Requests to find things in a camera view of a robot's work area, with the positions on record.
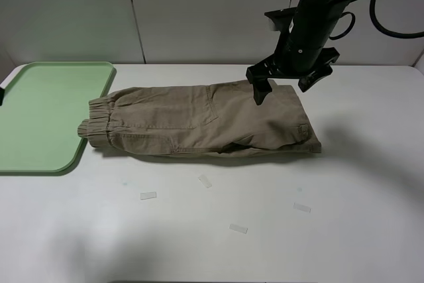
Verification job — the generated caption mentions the khaki shorts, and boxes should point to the khaki shorts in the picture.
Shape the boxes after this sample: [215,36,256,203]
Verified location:
[78,80,321,157]

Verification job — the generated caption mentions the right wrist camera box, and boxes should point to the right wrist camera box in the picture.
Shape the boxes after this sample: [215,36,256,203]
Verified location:
[264,7,296,32]

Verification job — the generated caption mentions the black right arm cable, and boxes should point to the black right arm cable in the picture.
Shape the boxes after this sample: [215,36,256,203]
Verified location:
[329,0,424,40]

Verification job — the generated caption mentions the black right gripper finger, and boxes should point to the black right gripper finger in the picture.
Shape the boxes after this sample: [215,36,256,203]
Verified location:
[298,66,333,92]
[252,79,272,105]

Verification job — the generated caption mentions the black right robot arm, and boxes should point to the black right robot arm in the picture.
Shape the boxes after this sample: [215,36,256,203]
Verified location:
[246,0,423,105]

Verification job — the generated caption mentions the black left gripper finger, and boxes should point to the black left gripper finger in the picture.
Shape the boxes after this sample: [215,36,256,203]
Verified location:
[0,87,5,106]

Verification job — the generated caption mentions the green plastic tray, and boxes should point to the green plastic tray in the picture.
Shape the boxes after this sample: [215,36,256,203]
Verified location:
[1,62,115,174]

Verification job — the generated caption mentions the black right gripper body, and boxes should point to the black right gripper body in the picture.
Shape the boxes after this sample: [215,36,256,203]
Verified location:
[246,32,340,83]

